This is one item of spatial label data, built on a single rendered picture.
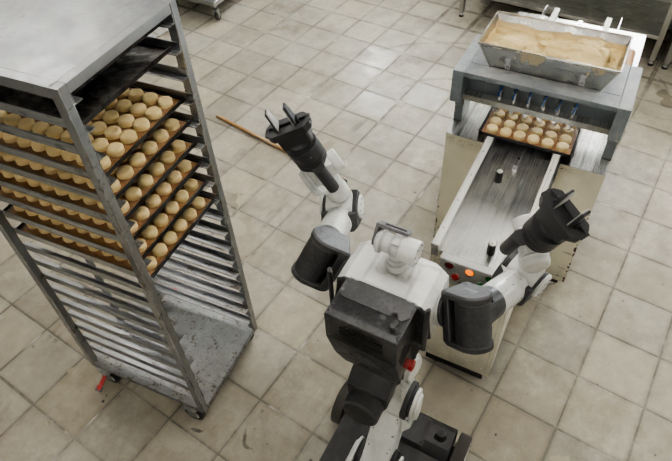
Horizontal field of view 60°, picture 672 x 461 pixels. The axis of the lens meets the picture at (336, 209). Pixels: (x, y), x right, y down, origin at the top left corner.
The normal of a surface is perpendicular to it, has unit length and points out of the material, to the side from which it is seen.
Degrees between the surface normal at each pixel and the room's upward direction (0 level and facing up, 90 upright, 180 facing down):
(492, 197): 0
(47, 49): 0
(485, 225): 0
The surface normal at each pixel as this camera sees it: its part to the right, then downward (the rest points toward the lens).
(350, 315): -0.04, -0.69
